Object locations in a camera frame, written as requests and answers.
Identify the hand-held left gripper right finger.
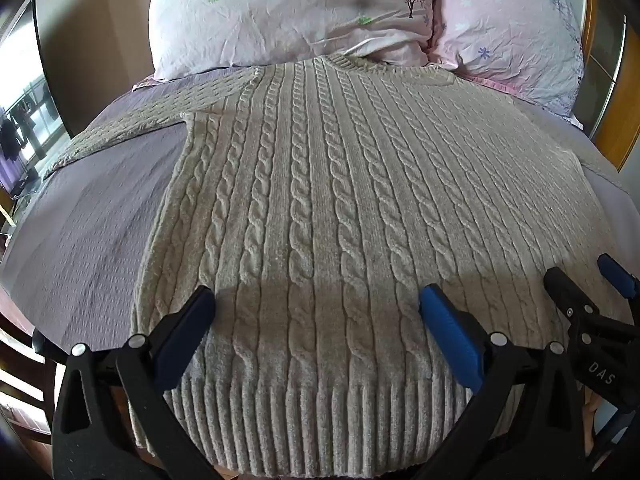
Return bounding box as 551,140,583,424
410,283,587,480

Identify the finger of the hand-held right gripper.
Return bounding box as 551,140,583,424
543,266,602,332
596,254,640,300

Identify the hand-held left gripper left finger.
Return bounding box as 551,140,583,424
32,285,222,480

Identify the beige cable knit sweater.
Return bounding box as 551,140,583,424
42,54,632,479

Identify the wooden headboard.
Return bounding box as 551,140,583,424
535,0,640,173

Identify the lavender textured bedspread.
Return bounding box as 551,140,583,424
0,67,640,346

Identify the pink flower print pillow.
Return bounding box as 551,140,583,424
427,0,587,132

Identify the window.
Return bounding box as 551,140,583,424
0,0,72,201

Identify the white pillow with tree print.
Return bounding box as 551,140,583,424
149,0,437,82

